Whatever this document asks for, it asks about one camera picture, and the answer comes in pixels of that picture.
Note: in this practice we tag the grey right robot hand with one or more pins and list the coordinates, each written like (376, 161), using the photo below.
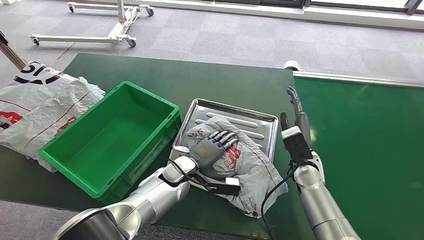
(302, 122)

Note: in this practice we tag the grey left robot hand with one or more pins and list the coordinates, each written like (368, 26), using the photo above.
(207, 155)

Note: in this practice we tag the grey plastic mailer package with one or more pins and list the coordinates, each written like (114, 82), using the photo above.
(255, 172)

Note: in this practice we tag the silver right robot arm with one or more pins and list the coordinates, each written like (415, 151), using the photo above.
(318, 198)

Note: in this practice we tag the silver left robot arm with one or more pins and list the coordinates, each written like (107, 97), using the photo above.
(149, 198)

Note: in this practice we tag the white conveyor roller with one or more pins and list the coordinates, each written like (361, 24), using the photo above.
(292, 65)

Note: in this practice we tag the green conveyor belt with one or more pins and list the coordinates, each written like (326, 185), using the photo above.
(364, 149)

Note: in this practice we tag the electronic scale with steel tray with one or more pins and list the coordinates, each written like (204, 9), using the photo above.
(232, 111)

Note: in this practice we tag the green plastic crate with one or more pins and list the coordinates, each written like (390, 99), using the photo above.
(109, 142)

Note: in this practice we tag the white window sill ledge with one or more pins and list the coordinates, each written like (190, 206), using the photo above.
(298, 15)

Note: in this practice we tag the large white printed plastic bag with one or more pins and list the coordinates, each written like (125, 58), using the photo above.
(43, 106)

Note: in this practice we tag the metal stand pole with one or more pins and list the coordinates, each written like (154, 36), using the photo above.
(11, 53)

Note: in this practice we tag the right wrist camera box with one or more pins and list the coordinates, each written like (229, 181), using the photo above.
(298, 145)

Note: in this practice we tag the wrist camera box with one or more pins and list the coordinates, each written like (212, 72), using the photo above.
(225, 188)
(298, 145)

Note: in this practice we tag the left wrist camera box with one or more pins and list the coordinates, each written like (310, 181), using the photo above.
(225, 188)

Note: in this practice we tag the white wheeled hoist frame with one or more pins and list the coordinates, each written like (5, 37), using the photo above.
(116, 31)

